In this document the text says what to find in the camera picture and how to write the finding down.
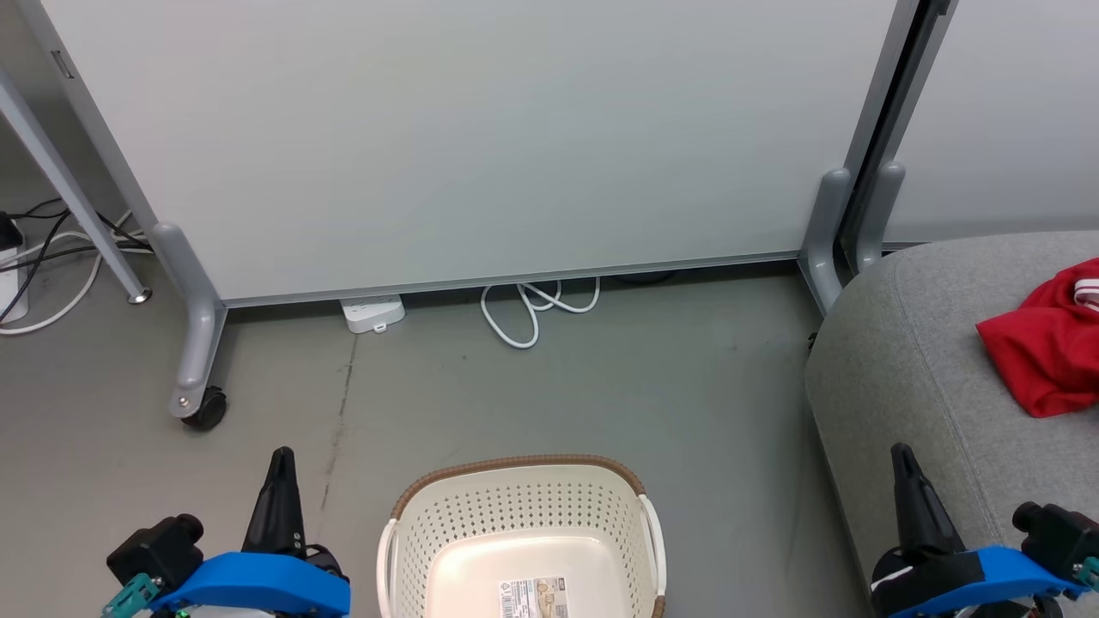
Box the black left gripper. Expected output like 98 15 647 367
107 446 307 593

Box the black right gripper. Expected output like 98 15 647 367
891 444 1099 585

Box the plain red garment white trim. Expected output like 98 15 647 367
976 257 1099 420

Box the grey fabric sofa seat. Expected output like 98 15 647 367
805 230 1099 618

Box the cream perforated laundry basket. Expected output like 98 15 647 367
376 454 668 618

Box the black caster wheel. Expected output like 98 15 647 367
180 385 229 432

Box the grey partition foot with caster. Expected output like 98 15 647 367
150 221 228 420

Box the white power strip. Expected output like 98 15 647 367
340 294 406 335

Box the white barcode sticker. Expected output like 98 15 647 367
498 576 568 618

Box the white power adapter block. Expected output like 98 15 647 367
0 245 31 323

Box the narrow white partition panel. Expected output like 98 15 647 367
884 0 1099 250

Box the wide white partition panel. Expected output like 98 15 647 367
17 0 924 308

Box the black left arm cable teal plug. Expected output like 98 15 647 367
101 573 164 618

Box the coiled white power cable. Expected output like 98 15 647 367
479 276 602 350

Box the black floor cable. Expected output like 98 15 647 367
0 199 155 325

